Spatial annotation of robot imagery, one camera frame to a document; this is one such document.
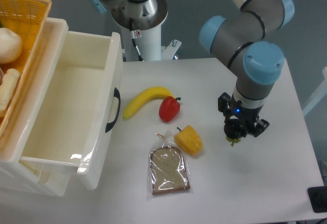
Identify black device at table edge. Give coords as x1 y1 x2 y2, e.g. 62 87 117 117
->
307 186 327 213

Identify yellow banana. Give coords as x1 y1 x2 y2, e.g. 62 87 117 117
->
123 86 175 120

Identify dark purple mangosteen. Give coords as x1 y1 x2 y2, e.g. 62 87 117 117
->
224 119 247 146

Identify white drawer cabinet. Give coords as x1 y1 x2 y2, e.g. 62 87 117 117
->
1 17 68 194

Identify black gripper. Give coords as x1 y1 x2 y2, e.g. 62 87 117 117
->
218 93 270 138

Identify white round vegetable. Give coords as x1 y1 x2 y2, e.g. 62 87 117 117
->
1 28 22 64

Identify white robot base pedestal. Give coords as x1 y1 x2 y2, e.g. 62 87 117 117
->
110 0 182 62

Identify yellow bell pepper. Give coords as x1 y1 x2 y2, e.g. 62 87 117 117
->
174 125 203 155

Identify cream corn cob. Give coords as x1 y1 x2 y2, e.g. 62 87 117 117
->
1 69 20 116

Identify red bell pepper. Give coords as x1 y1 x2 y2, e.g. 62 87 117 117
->
158 96 181 122

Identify open upper white drawer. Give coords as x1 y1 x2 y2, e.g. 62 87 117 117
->
20 31 123 196

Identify orange plastic basket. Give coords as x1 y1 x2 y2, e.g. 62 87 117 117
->
1 0 52 133

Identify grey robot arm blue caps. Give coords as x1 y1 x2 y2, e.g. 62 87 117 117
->
90 0 294 140

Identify bagged brown bread slice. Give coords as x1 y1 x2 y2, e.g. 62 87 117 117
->
147 130 192 199

